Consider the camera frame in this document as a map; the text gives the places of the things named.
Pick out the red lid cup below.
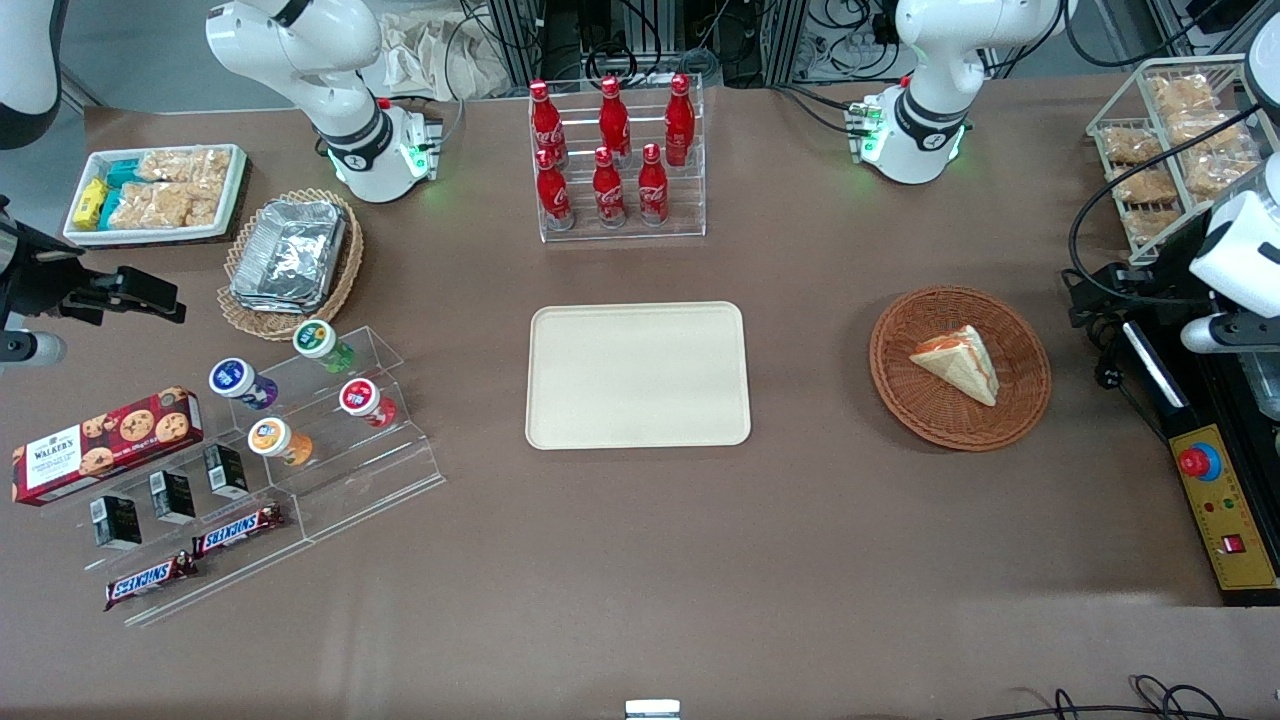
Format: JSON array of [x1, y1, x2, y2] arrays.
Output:
[[338, 377, 399, 430]]

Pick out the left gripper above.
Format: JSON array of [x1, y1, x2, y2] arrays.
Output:
[[1062, 225, 1216, 329]]

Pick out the small black box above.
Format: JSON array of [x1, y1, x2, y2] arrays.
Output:
[[90, 495, 144, 552], [149, 470, 198, 527], [203, 443, 251, 502]]

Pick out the light oval wicker basket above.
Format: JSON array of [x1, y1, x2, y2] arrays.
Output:
[[217, 188, 365, 342]]

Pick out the beige plastic tray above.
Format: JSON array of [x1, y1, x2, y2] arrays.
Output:
[[525, 301, 753, 451]]

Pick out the orange lid cup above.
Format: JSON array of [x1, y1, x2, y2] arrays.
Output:
[[247, 417, 315, 469]]

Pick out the white wire rack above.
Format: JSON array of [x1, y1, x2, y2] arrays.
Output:
[[1086, 55, 1280, 267]]

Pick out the aluminium equipment frame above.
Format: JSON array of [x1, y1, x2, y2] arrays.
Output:
[[485, 0, 901, 87]]

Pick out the red cola bottle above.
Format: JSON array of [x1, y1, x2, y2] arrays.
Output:
[[637, 144, 670, 228], [592, 147, 626, 229], [535, 148, 574, 232], [528, 80, 569, 167], [598, 76, 632, 161], [664, 73, 696, 168]]

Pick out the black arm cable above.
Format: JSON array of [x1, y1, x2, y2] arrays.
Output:
[[1066, 100, 1263, 301]]

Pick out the clear acrylic stepped snack stand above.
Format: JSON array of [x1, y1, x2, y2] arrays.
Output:
[[55, 440, 313, 629]]

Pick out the clear acrylic stepped cup stand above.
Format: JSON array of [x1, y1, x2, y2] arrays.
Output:
[[225, 324, 447, 543]]

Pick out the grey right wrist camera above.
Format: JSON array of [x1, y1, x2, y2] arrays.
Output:
[[0, 332, 67, 367]]

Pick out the stack of foil containers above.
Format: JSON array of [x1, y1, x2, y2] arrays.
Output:
[[229, 200, 348, 315]]

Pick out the triangular sandwich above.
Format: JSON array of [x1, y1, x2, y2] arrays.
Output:
[[908, 324, 1001, 408]]

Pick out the white rectangular snack tray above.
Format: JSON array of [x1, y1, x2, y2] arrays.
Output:
[[63, 144, 250, 247]]

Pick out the yellow snack pack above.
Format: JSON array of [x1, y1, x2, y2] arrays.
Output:
[[72, 178, 109, 231]]

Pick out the clear rice cracker pack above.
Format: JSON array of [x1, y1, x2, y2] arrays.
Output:
[[108, 180, 223, 231], [138, 148, 233, 186]]

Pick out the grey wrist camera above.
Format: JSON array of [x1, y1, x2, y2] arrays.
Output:
[[1180, 314, 1280, 355], [0, 332, 67, 367]]

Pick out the clear fried snack pack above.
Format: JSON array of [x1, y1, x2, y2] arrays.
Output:
[[1168, 110, 1251, 151], [1100, 125, 1166, 166], [1148, 75, 1219, 116], [1112, 166, 1179, 206], [1182, 150, 1263, 199], [1122, 208, 1183, 246]]

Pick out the red Walkers cookie box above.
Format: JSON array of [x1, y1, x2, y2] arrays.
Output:
[[12, 386, 205, 507]]

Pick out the green lid cup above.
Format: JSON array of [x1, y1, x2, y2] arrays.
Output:
[[293, 319, 357, 375]]

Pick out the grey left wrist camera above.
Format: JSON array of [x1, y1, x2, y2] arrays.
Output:
[[1180, 314, 1280, 355]]

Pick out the Snickers bar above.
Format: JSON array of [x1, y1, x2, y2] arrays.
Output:
[[104, 551, 198, 612], [192, 503, 287, 559]]

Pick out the black floor cables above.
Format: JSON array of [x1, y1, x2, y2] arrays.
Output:
[[940, 674, 1251, 720]]

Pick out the clear acrylic bottle rack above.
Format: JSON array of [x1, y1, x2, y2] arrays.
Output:
[[528, 72, 707, 244]]

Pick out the blue lid purple cup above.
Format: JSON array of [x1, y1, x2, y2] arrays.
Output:
[[208, 358, 280, 412]]

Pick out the black power cable with plug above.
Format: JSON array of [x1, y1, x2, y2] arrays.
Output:
[[1062, 268, 1173, 443]]

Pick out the brown round wicker basket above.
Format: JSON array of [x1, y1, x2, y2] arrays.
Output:
[[868, 286, 1053, 453]]

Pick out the beige cloth bag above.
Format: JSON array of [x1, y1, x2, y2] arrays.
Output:
[[378, 8, 513, 101]]

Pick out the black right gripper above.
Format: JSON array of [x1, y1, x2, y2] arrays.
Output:
[[0, 222, 188, 329]]

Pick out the yellow emergency stop control box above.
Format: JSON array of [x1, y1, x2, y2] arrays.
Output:
[[1168, 424, 1280, 608]]

